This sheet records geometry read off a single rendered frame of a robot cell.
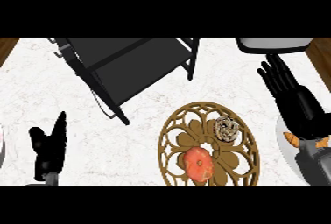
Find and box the orange croissant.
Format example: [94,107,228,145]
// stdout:
[283,131,331,149]

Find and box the white plate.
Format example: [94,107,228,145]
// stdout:
[276,115,313,187]

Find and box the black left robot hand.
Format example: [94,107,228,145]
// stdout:
[27,110,69,182]

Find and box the brown openwork round placemat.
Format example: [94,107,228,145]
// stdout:
[157,101,262,187]

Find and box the white bowl with dark rim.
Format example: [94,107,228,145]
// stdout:
[234,38,317,55]

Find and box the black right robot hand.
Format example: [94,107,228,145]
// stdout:
[256,53,331,141]

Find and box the black tiered shelf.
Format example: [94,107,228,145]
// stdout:
[47,38,203,126]

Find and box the brown and white striped cupcake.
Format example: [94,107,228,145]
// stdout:
[214,115,242,143]

